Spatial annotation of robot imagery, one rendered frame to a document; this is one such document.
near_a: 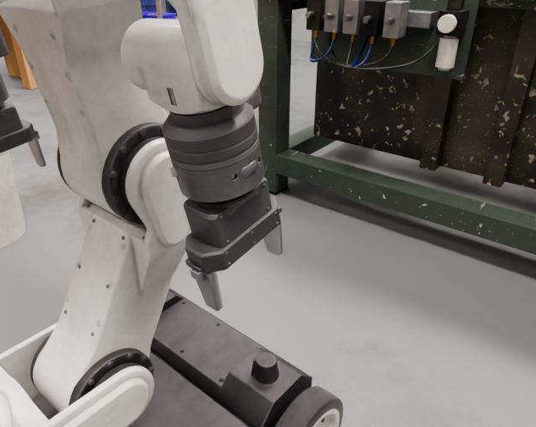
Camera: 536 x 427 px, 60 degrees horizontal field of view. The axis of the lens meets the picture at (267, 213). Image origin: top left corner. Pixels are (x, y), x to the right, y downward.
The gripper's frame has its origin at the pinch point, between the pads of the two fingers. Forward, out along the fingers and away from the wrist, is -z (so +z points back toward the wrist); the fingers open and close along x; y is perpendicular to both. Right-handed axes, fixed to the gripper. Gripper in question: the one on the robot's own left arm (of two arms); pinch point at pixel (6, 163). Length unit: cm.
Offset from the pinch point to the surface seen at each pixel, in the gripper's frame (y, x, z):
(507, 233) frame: -59, 105, -54
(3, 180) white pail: 73, 17, -39
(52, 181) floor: 109, 43, -67
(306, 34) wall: 253, 413, -114
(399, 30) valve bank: -21, 97, 1
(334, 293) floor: -27, 61, -64
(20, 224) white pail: 75, 16, -58
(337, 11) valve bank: -2, 96, 4
